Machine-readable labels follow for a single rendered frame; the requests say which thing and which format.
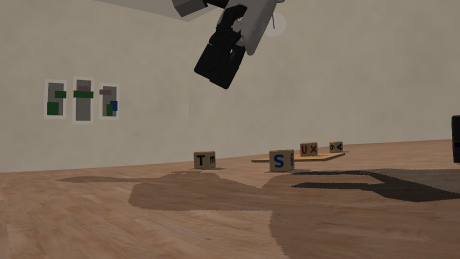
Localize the tan wooden letter block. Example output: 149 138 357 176
300 142 318 157
193 151 216 169
269 149 295 172
329 141 343 153

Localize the orange flat mat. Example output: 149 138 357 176
251 153 345 163

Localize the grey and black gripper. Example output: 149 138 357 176
194 0 285 90

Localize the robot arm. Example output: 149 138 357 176
172 0 230 17

